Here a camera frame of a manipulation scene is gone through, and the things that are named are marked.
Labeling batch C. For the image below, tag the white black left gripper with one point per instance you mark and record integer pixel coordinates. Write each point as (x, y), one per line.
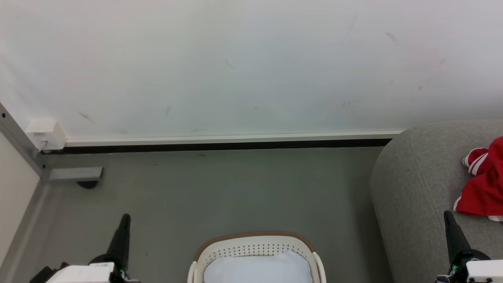
(78, 274)

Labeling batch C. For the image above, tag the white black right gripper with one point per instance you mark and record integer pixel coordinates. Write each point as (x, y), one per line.
(483, 272)

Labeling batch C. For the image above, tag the red basketball jersey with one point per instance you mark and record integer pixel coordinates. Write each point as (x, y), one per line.
(483, 188)

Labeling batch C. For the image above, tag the cream perforated laundry basket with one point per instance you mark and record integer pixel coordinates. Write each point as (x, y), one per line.
(255, 245)

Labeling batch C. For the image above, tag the grey fabric sofa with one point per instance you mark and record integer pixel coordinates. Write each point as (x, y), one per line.
(416, 177)

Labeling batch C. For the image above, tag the pale bluish white garment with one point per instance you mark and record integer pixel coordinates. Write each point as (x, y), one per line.
(259, 269)

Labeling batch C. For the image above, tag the white black baseboard strip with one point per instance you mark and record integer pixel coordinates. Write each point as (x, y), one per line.
(235, 141)

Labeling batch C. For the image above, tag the black round frame foot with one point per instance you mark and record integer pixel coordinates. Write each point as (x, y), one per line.
(87, 184)

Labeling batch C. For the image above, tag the white wall socket box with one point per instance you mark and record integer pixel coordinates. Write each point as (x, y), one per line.
(45, 133)

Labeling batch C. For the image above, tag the grey metal frame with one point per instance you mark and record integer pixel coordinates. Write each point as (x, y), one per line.
(23, 151)

